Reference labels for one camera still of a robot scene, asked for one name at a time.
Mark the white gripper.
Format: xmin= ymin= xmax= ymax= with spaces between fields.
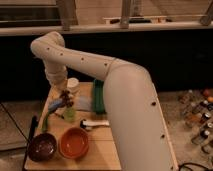
xmin=48 ymin=77 xmax=67 ymax=93

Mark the dark grape bunch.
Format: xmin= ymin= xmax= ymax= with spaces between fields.
xmin=60 ymin=90 xmax=74 ymax=107

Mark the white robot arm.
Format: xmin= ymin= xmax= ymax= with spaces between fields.
xmin=30 ymin=32 xmax=178 ymax=171

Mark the green plastic cup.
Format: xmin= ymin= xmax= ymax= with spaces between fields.
xmin=63 ymin=107 xmax=75 ymax=122

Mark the white lidded jar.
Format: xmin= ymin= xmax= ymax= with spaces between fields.
xmin=67 ymin=77 xmax=79 ymax=94

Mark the small black marker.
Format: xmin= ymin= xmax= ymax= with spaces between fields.
xmin=54 ymin=113 xmax=64 ymax=119

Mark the grey folded cloth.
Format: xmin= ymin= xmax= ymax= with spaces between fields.
xmin=75 ymin=96 xmax=92 ymax=111

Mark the black bar at table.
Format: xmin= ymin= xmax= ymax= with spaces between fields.
xmin=21 ymin=116 xmax=38 ymax=171

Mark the green plastic tray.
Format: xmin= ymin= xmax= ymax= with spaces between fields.
xmin=92 ymin=79 xmax=105 ymax=115

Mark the orange bowl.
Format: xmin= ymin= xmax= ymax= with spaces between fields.
xmin=58 ymin=127 xmax=89 ymax=159

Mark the dark purple bowl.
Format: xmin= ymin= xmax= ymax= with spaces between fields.
xmin=27 ymin=133 xmax=57 ymax=162

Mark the rack of spice bottles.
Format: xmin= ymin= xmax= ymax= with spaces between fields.
xmin=179 ymin=90 xmax=213 ymax=145

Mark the white handled kitchen tool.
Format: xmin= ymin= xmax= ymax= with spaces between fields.
xmin=80 ymin=119 xmax=109 ymax=131

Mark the black floor cable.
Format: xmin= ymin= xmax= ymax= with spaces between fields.
xmin=178 ymin=161 xmax=213 ymax=171

